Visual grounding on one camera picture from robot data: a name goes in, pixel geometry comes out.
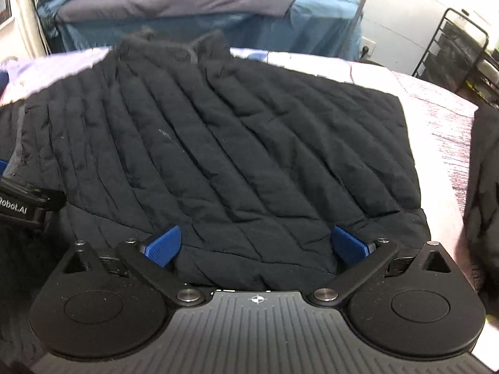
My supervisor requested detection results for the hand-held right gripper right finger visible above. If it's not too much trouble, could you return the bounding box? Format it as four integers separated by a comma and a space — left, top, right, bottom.
310, 226, 453, 306

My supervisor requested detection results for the black garment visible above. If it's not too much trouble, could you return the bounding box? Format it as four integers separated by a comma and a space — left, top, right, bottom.
464, 105, 499, 300

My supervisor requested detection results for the grey purple blanket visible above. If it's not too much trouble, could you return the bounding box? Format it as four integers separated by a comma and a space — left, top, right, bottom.
55, 0, 303, 24

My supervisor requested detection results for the bed with blue skirt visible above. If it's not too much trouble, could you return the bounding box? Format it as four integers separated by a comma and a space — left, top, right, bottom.
33, 0, 365, 61

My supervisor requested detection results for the white appliance with knobs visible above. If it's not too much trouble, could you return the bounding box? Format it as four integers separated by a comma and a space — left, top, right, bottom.
0, 0, 47, 61

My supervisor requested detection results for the black quilted jacket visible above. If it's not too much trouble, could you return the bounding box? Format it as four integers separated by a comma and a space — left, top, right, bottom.
0, 27, 431, 285

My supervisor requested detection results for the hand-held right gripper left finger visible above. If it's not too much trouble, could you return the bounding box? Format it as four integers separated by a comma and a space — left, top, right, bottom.
58, 225, 205, 305

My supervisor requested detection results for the black metal rack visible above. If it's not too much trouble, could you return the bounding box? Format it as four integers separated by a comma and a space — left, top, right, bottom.
412, 7, 499, 106

